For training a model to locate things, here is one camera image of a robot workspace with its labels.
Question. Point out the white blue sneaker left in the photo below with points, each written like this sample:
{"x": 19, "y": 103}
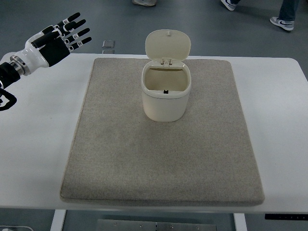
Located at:
{"x": 229, "y": 5}

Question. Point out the metal floor socket plate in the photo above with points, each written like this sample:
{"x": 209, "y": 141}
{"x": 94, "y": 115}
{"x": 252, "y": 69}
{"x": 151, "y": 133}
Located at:
{"x": 108, "y": 47}

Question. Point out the white blue sneaker right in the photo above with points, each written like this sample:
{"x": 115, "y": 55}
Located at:
{"x": 286, "y": 25}

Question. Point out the black desk control panel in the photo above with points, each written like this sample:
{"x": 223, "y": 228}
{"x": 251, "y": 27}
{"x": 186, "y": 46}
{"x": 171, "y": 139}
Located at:
{"x": 297, "y": 217}

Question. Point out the white table leg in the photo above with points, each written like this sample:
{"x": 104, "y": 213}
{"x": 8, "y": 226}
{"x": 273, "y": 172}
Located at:
{"x": 58, "y": 220}
{"x": 240, "y": 222}

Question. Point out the white blue sneaker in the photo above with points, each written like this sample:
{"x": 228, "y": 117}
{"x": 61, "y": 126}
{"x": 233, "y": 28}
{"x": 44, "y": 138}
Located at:
{"x": 286, "y": 25}
{"x": 229, "y": 5}

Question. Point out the blue jeans leg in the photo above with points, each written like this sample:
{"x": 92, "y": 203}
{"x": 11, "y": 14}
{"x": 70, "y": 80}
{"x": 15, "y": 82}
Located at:
{"x": 288, "y": 10}

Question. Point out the white left table leg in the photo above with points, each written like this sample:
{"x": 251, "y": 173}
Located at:
{"x": 58, "y": 220}

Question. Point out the cream bin with open lid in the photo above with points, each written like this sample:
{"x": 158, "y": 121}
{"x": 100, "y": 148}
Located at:
{"x": 166, "y": 81}

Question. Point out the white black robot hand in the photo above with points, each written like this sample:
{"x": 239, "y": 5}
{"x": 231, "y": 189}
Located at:
{"x": 51, "y": 45}

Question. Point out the beige shoe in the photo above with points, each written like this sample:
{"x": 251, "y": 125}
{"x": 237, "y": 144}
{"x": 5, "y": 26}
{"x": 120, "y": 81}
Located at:
{"x": 146, "y": 3}

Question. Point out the white right table leg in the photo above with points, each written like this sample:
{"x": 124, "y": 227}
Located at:
{"x": 240, "y": 222}

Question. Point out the beige fabric mat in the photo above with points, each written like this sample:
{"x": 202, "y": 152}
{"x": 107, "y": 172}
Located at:
{"x": 121, "y": 157}

